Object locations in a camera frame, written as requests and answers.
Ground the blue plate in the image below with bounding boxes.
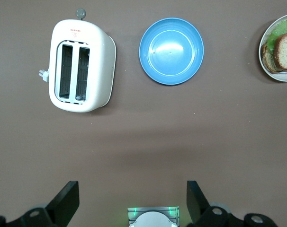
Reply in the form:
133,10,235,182
138,17,205,86

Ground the green lettuce leaf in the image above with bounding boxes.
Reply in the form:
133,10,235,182
266,17,287,55

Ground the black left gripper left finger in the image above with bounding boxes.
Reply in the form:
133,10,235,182
0,181,81,227

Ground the brown bread slice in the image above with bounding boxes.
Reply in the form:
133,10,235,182
273,30,287,71
261,43,284,74

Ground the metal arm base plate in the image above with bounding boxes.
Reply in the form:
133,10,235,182
127,206,180,227

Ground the white speckled toaster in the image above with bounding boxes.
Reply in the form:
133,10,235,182
38,8,117,114

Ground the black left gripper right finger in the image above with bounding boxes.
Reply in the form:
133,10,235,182
185,181,278,227

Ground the beige plate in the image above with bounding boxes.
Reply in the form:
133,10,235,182
258,13,287,83

